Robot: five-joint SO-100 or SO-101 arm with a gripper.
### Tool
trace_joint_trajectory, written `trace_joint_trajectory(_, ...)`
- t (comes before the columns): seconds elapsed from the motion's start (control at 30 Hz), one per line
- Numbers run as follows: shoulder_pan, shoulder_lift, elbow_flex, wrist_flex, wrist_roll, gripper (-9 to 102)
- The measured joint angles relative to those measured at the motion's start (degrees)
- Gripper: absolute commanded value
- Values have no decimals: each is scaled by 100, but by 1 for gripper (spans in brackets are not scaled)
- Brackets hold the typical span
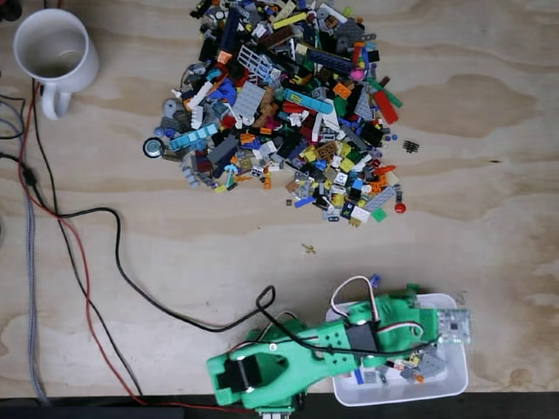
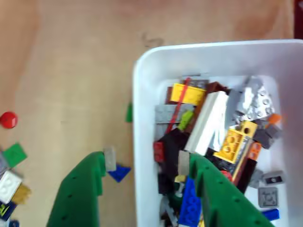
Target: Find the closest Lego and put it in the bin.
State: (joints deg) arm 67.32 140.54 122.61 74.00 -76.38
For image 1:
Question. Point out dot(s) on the blue Lego stick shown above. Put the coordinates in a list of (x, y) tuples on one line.
[(359, 376)]

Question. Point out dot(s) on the red round Lego stud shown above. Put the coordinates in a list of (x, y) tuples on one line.
[(399, 208)]

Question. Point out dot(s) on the white Lego lattice fence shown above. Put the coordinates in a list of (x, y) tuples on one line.
[(254, 61)]

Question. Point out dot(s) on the black Lego grille piece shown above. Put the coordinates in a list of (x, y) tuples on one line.
[(410, 146)]

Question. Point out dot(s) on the white ceramic mug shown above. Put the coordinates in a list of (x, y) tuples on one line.
[(52, 43)]

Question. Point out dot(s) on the dark blue long Lego brick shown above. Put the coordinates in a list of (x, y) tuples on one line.
[(229, 30)]

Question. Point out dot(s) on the grey round Lego dish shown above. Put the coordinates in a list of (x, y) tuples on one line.
[(170, 107)]

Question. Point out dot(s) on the dark grey Lego plate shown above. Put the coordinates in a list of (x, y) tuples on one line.
[(349, 31)]

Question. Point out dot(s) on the grey orange small Lego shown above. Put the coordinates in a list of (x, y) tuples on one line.
[(410, 373)]

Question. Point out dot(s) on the orange Lego plate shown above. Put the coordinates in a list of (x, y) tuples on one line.
[(342, 90)]

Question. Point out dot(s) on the white Lego tile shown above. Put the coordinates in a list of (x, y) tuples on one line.
[(360, 213)]

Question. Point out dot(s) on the blue round Lego stud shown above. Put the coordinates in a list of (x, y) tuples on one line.
[(158, 131)]

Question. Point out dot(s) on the black object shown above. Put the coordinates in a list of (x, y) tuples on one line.
[(8, 8)]

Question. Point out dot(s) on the pink Lego ball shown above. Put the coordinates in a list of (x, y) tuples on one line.
[(357, 74)]

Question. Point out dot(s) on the red long Lego plate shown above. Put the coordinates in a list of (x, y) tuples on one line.
[(386, 107)]

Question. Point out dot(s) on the brown Lego plate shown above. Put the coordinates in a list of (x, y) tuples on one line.
[(326, 149)]

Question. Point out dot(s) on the camera circuit board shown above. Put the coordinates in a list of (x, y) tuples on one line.
[(454, 327)]

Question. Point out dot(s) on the yellow long Lego plate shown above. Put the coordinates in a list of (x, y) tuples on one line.
[(289, 20)]

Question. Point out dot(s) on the dark blue long Lego plate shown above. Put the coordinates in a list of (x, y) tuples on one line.
[(329, 59)]

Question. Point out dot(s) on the grey narrow Lego plate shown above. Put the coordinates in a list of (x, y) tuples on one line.
[(380, 199)]

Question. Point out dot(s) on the small tan Lego piece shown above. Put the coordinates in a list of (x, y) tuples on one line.
[(308, 249)]

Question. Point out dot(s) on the light blue long Lego plate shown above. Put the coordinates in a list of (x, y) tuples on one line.
[(192, 137)]

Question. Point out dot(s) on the small blue Lego piece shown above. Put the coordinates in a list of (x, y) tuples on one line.
[(374, 278)]

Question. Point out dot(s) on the small white Lego piece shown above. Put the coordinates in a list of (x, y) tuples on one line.
[(274, 166)]

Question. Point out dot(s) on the white long Lego brick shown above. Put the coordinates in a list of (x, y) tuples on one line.
[(200, 97)]

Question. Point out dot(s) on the cyan long Lego beam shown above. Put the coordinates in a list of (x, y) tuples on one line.
[(308, 101)]

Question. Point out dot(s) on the grey Lego wedge plate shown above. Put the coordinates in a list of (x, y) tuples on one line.
[(363, 107)]

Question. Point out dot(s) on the small blue Lego plate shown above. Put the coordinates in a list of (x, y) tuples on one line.
[(305, 201)]

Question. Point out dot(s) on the dark grey Lego slope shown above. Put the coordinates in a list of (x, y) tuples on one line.
[(222, 149)]

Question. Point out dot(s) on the black grey Lego wheel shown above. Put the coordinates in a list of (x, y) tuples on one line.
[(153, 147)]

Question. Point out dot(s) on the white plastic bin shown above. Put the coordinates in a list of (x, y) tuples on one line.
[(393, 393)]

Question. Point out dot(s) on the green square Lego tile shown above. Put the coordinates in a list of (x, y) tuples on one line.
[(379, 215)]

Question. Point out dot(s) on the large grey Lego plate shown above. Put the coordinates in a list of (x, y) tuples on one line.
[(249, 98)]

